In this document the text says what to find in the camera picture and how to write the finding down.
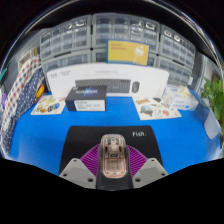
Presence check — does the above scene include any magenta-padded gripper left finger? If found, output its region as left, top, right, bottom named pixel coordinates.
left=58, top=143, right=114, bottom=191

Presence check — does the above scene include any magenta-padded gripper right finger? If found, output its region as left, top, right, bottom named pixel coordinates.
left=114, top=143, right=169, bottom=191

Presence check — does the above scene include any transparent pink computer mouse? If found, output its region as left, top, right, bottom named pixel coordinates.
left=100, top=133, right=130, bottom=179

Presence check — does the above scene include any black mouse pad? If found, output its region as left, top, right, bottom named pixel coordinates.
left=59, top=125, right=164, bottom=176

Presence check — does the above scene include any large cartoon sticker sheet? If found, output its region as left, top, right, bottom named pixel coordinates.
left=134, top=96, right=183, bottom=121

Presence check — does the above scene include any small black cardboard box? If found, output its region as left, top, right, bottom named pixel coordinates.
left=64, top=85, right=108, bottom=112

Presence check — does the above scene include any cream disposable glove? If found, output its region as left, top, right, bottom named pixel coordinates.
left=178, top=85, right=191, bottom=98

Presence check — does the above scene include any polka dot fabric bag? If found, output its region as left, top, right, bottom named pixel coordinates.
left=0, top=56, right=46, bottom=158

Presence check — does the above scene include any green plant in white pot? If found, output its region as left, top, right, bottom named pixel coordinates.
left=199, top=78, right=224, bottom=141

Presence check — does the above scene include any white keyboard packaging box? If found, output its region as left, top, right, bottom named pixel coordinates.
left=46, top=63, right=170, bottom=99

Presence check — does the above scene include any white perforated bin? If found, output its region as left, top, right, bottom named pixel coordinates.
left=18, top=48, right=41, bottom=71

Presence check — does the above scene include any yellow sign card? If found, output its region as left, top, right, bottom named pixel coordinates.
left=106, top=39, right=151, bottom=67

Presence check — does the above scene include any dark wall shelf unit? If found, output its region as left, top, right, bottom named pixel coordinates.
left=19, top=0, right=221, bottom=64

